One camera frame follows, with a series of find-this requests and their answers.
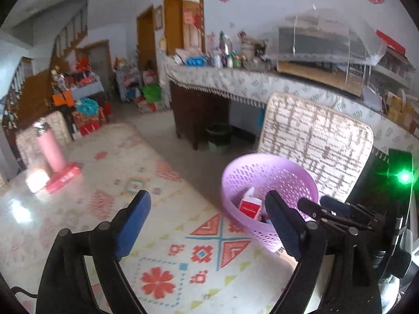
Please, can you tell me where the red and white carton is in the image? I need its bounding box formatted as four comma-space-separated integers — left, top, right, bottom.
238, 186, 263, 220

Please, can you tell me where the green floor trash bin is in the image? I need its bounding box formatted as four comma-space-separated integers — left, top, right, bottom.
206, 123, 232, 153

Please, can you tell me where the patterned chair right side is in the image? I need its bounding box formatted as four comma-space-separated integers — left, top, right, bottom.
257, 92, 373, 202

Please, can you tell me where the patterned chair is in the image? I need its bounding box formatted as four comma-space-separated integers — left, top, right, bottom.
257, 92, 373, 202
16, 111, 73, 168

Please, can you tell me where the purple plastic basket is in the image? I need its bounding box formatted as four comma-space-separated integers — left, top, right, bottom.
221, 153, 319, 252

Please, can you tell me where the long red box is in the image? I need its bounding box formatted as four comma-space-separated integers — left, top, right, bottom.
45, 162, 81, 194

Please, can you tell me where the white tissue pack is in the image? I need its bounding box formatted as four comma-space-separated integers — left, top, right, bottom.
26, 169, 50, 194

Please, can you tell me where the pink thermos bottle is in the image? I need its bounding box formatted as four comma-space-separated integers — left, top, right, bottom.
33, 118, 67, 173

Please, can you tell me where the patterned chair far side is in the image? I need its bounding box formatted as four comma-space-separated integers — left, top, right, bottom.
16, 111, 73, 168

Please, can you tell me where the mesh food cover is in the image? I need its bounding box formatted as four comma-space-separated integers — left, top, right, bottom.
265, 9, 387, 66

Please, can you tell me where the sideboard with patterned cloth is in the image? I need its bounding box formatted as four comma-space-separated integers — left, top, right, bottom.
163, 57, 418, 161

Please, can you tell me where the wooden staircase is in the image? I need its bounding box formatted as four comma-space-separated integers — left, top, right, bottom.
1, 4, 88, 133

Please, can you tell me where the green plastic bucket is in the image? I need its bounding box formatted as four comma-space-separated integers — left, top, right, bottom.
142, 84, 161, 104

